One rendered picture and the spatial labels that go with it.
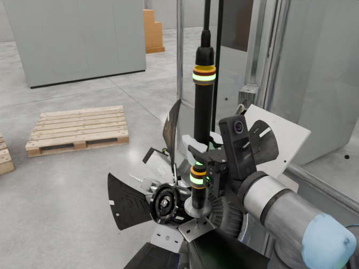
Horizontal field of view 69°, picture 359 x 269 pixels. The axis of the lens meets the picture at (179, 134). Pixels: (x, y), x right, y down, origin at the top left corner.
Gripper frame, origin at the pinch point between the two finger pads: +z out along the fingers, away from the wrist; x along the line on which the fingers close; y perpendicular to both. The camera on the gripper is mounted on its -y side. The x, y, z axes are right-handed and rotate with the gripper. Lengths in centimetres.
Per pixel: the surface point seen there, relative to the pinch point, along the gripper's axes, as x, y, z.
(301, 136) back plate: 41.3, 12.7, -1.3
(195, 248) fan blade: -4.4, 27.9, -8.5
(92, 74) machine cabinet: 98, 142, 540
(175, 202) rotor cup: -3.6, 22.0, 2.7
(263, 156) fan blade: 12.2, 4.4, -10.5
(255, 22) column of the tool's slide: 55, -17, 39
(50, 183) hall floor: -36, 149, 204
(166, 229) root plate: -5.6, 33.3, 4.4
